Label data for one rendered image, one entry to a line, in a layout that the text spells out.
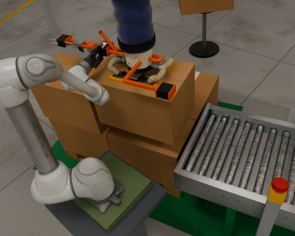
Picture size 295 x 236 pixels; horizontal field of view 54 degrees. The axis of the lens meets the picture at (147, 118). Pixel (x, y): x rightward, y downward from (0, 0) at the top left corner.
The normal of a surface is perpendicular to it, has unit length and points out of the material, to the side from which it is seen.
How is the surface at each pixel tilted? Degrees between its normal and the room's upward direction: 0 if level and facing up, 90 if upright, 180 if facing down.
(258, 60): 0
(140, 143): 0
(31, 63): 54
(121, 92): 90
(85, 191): 85
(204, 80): 0
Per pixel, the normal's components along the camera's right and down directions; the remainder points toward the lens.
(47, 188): 0.01, 0.48
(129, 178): -0.15, -0.69
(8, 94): 0.24, 0.59
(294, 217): -0.44, 0.67
